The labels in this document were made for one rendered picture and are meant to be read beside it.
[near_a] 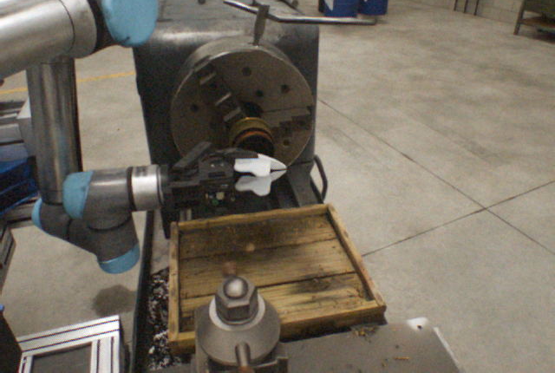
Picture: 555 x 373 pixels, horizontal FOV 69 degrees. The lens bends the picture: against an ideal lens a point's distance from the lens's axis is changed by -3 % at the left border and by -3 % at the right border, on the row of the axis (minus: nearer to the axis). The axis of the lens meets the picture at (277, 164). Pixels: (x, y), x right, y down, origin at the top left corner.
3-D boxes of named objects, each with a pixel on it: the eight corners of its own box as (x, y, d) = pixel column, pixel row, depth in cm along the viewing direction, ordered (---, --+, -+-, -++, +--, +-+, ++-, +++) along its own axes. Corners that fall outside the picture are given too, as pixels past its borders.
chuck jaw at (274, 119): (256, 104, 91) (308, 98, 93) (257, 125, 94) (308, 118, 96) (264, 125, 82) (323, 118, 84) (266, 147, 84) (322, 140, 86)
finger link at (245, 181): (291, 198, 71) (238, 204, 69) (284, 179, 76) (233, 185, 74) (291, 182, 69) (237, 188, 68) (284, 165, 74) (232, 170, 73)
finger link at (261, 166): (291, 182, 69) (237, 188, 68) (284, 165, 74) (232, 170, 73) (291, 166, 68) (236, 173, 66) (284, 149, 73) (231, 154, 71)
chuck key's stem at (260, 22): (245, 57, 87) (257, 2, 82) (251, 56, 89) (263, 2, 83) (254, 61, 86) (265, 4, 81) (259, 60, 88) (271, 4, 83)
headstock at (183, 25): (155, 99, 159) (140, -8, 139) (276, 89, 167) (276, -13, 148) (144, 180, 109) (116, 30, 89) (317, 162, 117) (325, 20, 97)
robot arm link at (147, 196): (141, 194, 73) (133, 154, 69) (168, 192, 74) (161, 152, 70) (138, 220, 67) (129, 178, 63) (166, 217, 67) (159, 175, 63)
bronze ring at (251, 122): (223, 114, 82) (228, 134, 74) (269, 108, 83) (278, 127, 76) (228, 154, 87) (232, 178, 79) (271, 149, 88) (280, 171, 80)
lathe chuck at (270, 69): (165, 158, 100) (179, 27, 85) (288, 169, 109) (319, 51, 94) (164, 178, 92) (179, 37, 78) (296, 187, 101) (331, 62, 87)
